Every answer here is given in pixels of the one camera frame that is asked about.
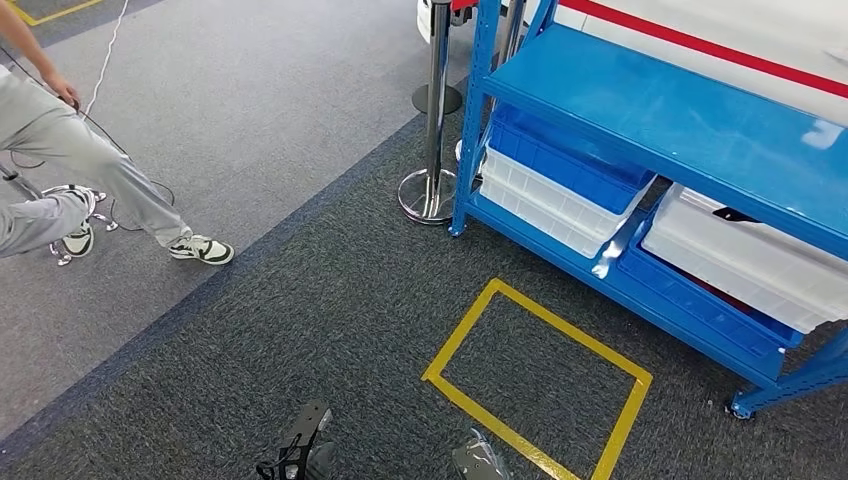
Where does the person's left hand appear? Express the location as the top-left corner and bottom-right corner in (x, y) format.
(43, 72), (82, 111)

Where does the black plastic bracket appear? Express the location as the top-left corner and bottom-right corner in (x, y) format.
(711, 205), (764, 225)

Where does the white cable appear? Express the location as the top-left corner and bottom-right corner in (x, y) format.
(84, 0), (131, 118)

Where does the blue plastic bin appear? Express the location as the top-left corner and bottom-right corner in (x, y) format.
(615, 217), (806, 383)
(486, 102), (658, 217)

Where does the white car with red stripe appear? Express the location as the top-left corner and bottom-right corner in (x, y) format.
(415, 0), (848, 128)

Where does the black cable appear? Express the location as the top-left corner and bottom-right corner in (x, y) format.
(0, 46), (178, 234)

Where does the person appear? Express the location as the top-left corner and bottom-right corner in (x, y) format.
(0, 0), (236, 268)

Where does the black stanchion base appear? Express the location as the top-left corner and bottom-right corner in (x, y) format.
(411, 83), (464, 117)

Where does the blue metal shelf rack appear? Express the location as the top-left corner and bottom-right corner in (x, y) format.
(449, 0), (848, 422)

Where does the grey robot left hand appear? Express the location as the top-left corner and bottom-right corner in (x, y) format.
(304, 441), (338, 480)

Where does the chrome stool base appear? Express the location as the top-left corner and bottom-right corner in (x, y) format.
(0, 164), (120, 268)

